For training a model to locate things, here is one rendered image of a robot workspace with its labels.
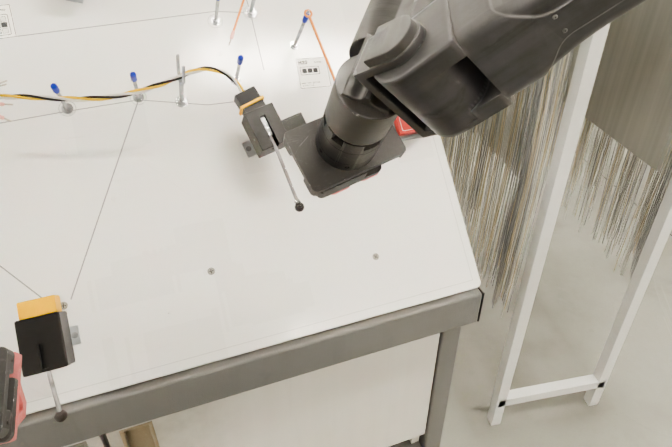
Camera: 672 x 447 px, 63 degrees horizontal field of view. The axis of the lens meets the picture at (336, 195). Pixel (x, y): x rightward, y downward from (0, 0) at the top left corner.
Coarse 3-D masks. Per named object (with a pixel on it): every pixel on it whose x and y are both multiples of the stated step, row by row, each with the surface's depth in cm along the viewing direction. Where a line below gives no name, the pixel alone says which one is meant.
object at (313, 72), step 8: (296, 64) 86; (304, 64) 86; (312, 64) 87; (320, 64) 87; (304, 72) 86; (312, 72) 86; (320, 72) 87; (328, 72) 87; (304, 80) 86; (312, 80) 86; (320, 80) 86; (328, 80) 87; (304, 88) 86
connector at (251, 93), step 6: (246, 90) 75; (252, 90) 75; (240, 96) 75; (246, 96) 75; (252, 96) 75; (258, 96) 75; (240, 102) 74; (246, 102) 75; (258, 102) 75; (264, 102) 75; (246, 108) 74; (252, 108) 75
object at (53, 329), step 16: (32, 320) 61; (48, 320) 62; (64, 320) 64; (16, 336) 61; (32, 336) 61; (48, 336) 62; (64, 336) 62; (32, 352) 61; (48, 352) 61; (64, 352) 62; (32, 368) 61; (48, 368) 61; (64, 416) 63
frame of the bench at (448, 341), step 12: (444, 336) 96; (456, 336) 97; (444, 348) 98; (456, 348) 99; (444, 360) 100; (444, 372) 102; (432, 384) 103; (444, 384) 104; (432, 396) 105; (444, 396) 106; (432, 408) 107; (444, 408) 108; (432, 420) 109; (444, 420) 111; (432, 432) 112; (396, 444) 115; (408, 444) 115; (420, 444) 115; (432, 444) 114
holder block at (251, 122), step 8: (272, 104) 74; (248, 112) 73; (256, 112) 73; (264, 112) 74; (272, 112) 74; (248, 120) 73; (256, 120) 73; (272, 120) 74; (280, 120) 74; (248, 128) 74; (256, 128) 73; (264, 128) 73; (272, 128) 74; (280, 128) 74; (248, 136) 76; (256, 136) 73; (264, 136) 73; (272, 136) 75; (280, 136) 74; (256, 144) 74; (264, 144) 73; (272, 144) 73; (280, 144) 74; (256, 152) 76; (264, 152) 74; (272, 152) 77
